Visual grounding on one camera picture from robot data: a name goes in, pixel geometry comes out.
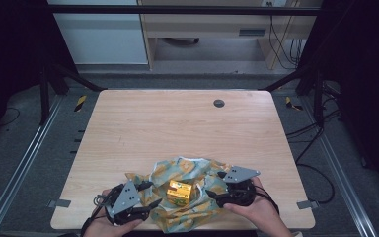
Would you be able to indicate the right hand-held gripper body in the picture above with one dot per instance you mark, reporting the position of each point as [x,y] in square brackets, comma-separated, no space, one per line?
[242,192]

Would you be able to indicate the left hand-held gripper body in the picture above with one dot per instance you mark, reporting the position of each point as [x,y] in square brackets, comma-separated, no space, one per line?
[125,200]

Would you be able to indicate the yellow box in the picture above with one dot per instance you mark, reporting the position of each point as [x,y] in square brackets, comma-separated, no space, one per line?
[179,192]

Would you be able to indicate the orange floral cloth bag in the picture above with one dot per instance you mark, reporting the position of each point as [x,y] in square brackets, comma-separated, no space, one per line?
[184,217]

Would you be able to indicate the person's right hand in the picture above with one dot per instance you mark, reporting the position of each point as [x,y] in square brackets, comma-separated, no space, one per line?
[263,210]

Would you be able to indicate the person's left hand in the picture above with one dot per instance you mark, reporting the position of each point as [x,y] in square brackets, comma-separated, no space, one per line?
[105,228]

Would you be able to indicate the grey round table grommet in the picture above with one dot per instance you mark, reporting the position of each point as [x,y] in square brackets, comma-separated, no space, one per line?
[218,103]

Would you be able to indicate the black metal stand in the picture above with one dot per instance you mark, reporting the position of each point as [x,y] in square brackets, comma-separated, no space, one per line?
[45,95]
[318,98]

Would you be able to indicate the light wooden desk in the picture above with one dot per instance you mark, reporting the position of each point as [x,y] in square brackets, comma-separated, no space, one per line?
[207,23]

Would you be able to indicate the white cabinet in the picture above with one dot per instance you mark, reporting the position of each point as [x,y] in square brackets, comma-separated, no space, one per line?
[102,36]

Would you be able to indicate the black curtain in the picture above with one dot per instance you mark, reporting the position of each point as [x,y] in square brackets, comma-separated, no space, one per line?
[365,65]
[10,49]

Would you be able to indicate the grey metal bracket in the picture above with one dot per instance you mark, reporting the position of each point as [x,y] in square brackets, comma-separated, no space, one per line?
[307,204]
[59,203]

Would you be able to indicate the aluminium floor rail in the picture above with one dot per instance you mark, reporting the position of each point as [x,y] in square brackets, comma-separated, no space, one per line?
[342,174]
[23,164]

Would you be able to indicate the black horizontal frame bar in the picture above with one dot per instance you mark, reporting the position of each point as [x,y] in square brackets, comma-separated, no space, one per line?
[177,10]

